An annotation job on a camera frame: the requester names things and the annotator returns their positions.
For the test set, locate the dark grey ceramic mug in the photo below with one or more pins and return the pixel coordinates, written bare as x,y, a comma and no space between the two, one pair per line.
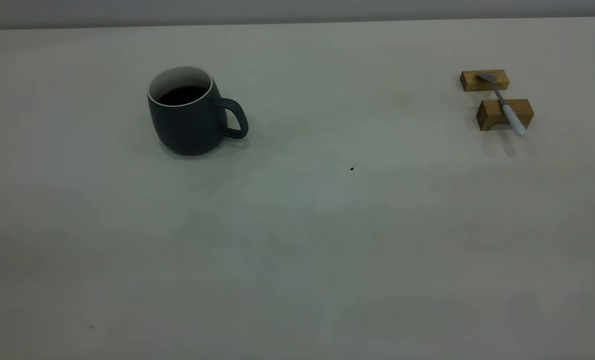
187,127

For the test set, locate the dark coffee liquid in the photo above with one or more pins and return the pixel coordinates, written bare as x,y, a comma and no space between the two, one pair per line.
182,95

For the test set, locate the flat rectangular wooden block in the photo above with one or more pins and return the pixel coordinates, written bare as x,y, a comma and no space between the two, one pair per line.
470,82

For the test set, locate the arched wooden block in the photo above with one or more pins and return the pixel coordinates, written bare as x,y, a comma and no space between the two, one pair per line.
487,115

